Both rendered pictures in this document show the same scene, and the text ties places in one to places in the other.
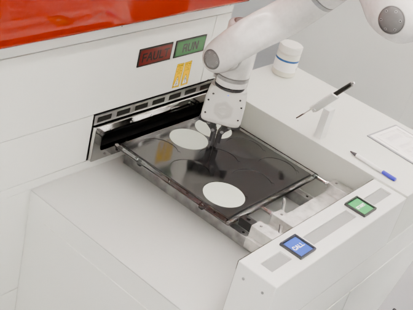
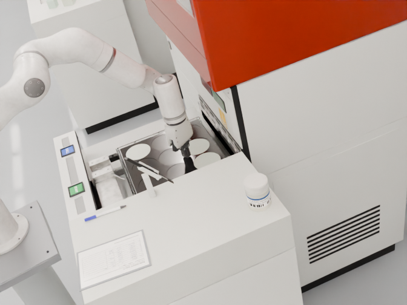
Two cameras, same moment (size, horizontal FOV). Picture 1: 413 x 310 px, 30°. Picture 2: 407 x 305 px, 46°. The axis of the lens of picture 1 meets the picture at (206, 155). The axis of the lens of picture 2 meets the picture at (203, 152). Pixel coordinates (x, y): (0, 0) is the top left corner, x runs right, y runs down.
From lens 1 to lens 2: 293 cm
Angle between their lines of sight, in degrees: 101
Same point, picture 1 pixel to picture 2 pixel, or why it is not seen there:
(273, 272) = (60, 139)
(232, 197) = (134, 154)
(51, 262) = not seen: hidden behind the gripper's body
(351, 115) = (176, 232)
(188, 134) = (201, 147)
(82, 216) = not seen: hidden behind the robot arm
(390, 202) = (71, 209)
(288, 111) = (191, 186)
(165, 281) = (114, 141)
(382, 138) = (134, 239)
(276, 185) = (135, 177)
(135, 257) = (132, 134)
